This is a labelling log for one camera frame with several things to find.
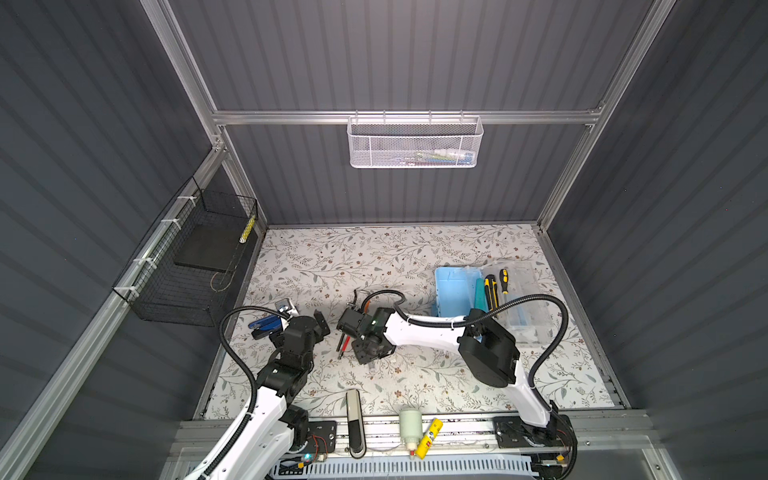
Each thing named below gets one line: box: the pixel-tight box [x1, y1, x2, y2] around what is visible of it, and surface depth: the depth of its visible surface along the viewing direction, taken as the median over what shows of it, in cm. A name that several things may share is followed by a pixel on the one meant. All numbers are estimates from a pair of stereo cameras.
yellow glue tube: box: [416, 418, 443, 460], surface depth 73 cm
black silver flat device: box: [346, 389, 367, 459], surface depth 74 cm
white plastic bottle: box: [399, 410, 422, 460], surface depth 71 cm
